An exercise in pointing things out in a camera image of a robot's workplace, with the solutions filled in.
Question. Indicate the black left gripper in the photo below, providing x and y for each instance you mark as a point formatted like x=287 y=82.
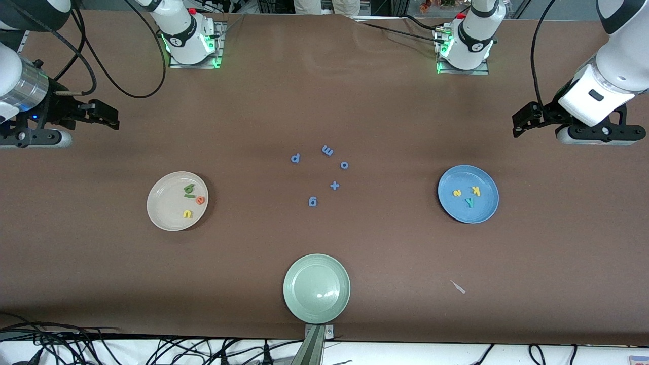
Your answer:
x=550 y=113

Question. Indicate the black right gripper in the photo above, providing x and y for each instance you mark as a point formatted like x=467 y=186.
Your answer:
x=57 y=109

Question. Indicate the teal foam letter y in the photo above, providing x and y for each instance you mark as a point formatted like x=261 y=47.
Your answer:
x=470 y=202

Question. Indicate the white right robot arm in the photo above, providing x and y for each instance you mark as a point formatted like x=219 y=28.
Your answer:
x=185 y=30

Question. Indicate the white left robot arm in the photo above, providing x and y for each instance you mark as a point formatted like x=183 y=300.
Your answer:
x=613 y=66

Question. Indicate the blue plate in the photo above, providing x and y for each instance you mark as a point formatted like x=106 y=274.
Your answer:
x=476 y=213

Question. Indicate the beige plate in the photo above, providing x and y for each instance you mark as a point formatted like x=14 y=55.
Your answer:
x=167 y=208

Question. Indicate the orange plastic items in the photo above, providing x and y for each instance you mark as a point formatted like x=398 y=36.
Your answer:
x=436 y=4

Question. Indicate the white tape scrap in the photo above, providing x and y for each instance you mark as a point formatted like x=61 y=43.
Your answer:
x=459 y=288

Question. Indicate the blue foam letter m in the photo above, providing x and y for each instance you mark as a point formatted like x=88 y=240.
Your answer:
x=327 y=150

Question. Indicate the brown table cover sheet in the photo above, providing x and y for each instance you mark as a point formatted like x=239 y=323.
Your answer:
x=324 y=101

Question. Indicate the beige trouser leg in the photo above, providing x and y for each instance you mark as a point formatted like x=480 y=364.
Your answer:
x=307 y=5
x=345 y=5

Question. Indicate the green plate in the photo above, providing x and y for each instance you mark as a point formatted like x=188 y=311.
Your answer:
x=317 y=289

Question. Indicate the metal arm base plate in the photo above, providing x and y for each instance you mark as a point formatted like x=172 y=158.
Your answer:
x=481 y=72
x=175 y=64

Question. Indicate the aluminium frame profile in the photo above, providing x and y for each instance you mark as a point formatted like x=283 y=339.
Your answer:
x=23 y=43

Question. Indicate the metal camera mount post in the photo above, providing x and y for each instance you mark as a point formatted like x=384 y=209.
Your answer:
x=310 y=350

